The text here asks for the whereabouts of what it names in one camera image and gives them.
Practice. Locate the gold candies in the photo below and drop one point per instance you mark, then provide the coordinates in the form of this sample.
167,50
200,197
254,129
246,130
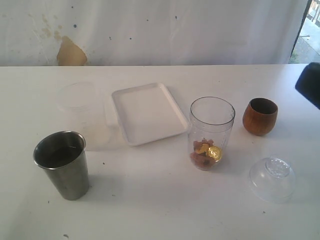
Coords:
205,154

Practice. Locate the brown wooden cup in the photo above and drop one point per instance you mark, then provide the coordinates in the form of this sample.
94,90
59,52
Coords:
260,116

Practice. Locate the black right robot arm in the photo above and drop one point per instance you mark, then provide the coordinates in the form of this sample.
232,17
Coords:
308,83

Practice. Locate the clear plastic shaker body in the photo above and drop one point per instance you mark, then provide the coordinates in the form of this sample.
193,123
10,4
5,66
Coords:
210,124

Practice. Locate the clear dome shaker lid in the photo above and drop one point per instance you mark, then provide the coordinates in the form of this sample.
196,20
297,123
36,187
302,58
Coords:
272,179

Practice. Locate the white rectangular tray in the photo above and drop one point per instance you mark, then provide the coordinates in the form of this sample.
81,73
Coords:
148,113

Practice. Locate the translucent plastic measuring cup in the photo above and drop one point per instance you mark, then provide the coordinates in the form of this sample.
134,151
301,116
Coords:
82,108

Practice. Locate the stainless steel cup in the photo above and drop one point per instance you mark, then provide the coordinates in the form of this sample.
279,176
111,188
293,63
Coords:
62,156

